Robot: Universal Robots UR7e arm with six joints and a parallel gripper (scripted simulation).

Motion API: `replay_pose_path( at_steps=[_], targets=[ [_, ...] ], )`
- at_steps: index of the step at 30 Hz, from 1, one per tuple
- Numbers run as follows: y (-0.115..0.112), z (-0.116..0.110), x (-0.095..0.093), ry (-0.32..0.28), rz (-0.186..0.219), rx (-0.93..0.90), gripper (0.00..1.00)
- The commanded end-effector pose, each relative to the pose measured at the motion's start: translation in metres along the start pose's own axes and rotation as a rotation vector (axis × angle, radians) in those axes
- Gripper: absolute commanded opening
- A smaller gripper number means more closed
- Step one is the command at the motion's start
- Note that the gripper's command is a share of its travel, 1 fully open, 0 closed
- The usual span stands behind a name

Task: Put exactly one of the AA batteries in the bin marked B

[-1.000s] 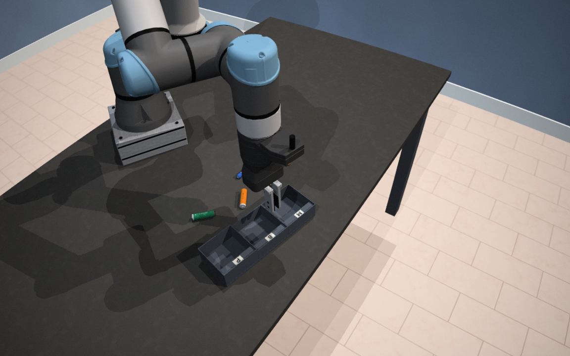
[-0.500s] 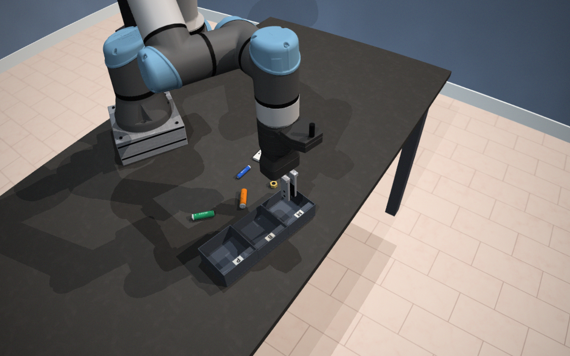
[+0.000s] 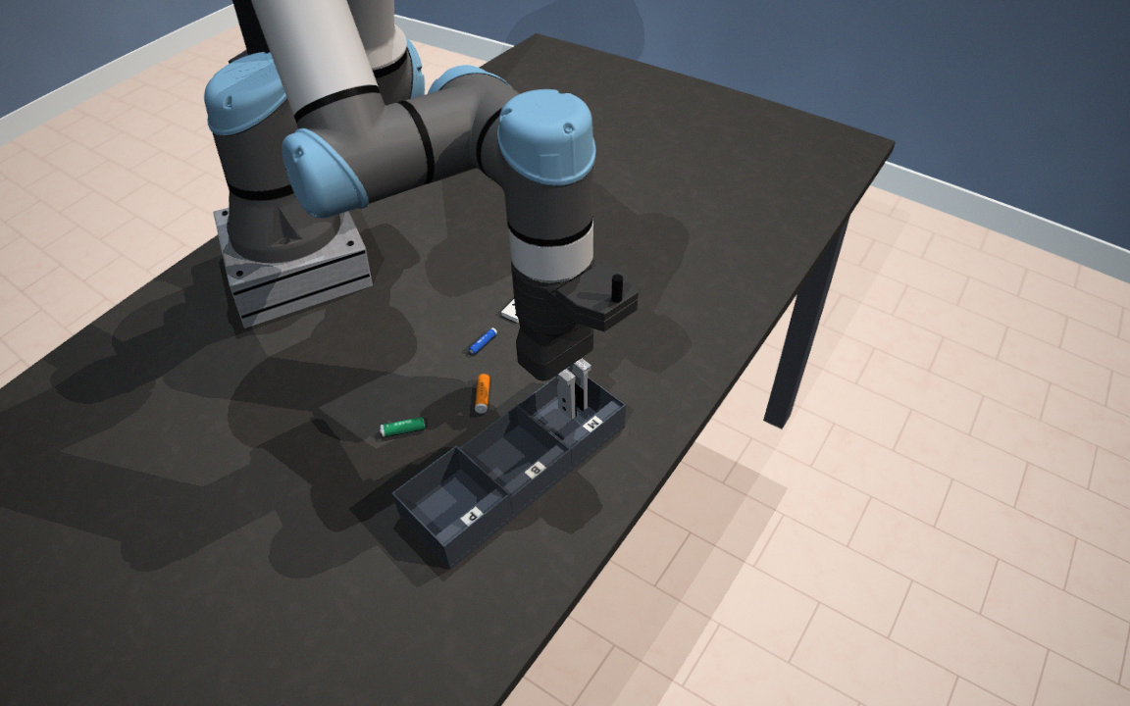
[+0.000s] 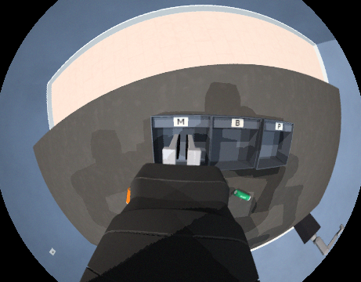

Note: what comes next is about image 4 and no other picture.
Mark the green aa battery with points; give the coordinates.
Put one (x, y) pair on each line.
(242, 195)

